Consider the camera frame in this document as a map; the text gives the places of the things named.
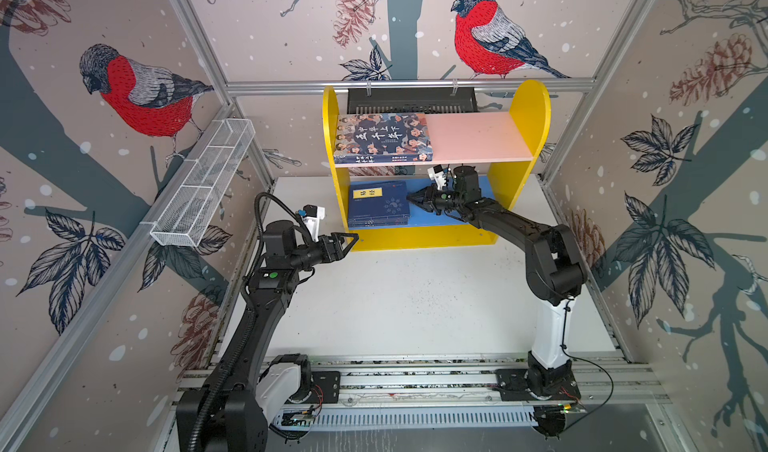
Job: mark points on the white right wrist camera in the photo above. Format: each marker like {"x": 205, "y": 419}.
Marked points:
{"x": 440, "y": 176}

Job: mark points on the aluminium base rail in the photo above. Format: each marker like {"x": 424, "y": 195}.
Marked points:
{"x": 446, "y": 392}

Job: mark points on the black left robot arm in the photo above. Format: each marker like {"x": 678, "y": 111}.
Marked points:
{"x": 236, "y": 407}

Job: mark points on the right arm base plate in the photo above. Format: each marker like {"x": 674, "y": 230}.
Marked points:
{"x": 519, "y": 385}

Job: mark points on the white wire mesh basket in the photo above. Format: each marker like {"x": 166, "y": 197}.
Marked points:
{"x": 191, "y": 209}

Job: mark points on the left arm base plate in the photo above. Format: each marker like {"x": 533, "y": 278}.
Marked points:
{"x": 324, "y": 389}

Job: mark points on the black vent panel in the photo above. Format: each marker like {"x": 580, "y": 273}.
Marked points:
{"x": 437, "y": 100}

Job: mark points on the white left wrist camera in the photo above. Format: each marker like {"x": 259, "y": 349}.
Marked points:
{"x": 312, "y": 216}

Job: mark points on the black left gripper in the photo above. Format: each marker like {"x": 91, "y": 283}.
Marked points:
{"x": 337, "y": 254}

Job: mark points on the horizontal aluminium frame bar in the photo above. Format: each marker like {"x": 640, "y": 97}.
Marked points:
{"x": 266, "y": 88}

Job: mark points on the colourful illustrated thick book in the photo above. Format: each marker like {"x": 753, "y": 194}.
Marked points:
{"x": 382, "y": 138}

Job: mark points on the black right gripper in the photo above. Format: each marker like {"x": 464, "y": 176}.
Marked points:
{"x": 433, "y": 193}

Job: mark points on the blue book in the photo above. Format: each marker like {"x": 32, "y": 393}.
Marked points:
{"x": 378, "y": 220}
{"x": 378, "y": 200}

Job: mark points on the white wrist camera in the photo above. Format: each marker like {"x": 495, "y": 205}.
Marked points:
{"x": 440, "y": 176}
{"x": 312, "y": 216}

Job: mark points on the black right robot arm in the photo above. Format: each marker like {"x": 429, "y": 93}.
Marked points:
{"x": 554, "y": 268}

